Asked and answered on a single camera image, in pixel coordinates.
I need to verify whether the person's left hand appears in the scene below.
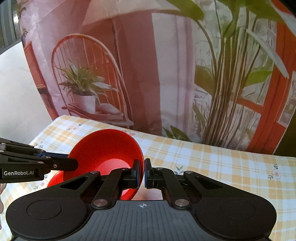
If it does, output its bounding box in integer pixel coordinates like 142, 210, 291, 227
0, 182, 5, 230

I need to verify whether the red plastic bowl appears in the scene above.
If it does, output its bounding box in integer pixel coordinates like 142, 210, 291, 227
48, 129, 144, 201

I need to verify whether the printed plant chair backdrop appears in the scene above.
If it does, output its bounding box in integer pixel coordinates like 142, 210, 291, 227
16, 1, 295, 155

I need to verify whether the yellow plaid floral tablecloth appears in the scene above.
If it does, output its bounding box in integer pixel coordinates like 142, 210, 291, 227
0, 114, 296, 241

